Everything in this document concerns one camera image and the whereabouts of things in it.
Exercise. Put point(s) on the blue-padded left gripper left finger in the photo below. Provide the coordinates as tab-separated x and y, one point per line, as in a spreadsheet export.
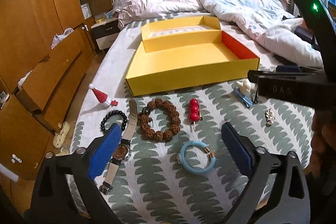
104	152

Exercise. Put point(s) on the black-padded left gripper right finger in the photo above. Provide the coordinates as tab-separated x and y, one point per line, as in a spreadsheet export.
241	149

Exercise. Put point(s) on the grey strap wristwatch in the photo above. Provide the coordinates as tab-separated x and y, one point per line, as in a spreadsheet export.
123	150

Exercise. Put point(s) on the blue hair clip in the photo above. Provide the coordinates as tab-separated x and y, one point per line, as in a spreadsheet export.
242	98

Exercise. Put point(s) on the red santa hat hair clip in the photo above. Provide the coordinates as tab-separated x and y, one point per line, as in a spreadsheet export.
102	97

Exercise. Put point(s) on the white garlic hair clip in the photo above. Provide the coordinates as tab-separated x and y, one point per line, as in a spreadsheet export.
248	89

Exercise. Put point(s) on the person right hand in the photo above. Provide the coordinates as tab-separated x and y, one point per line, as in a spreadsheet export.
323	136

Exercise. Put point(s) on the white slipper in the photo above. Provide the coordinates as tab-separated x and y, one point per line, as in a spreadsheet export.
60	137

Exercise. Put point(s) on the light blue patterned duvet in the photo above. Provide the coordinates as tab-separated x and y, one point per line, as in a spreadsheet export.
267	23

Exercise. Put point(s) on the dark nightstand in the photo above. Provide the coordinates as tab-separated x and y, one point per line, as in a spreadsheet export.
105	33

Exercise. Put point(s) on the white plastic bag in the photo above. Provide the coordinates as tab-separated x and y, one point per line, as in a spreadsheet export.
58	38

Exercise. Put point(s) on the yellow cardboard box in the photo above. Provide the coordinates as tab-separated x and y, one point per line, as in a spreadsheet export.
186	52

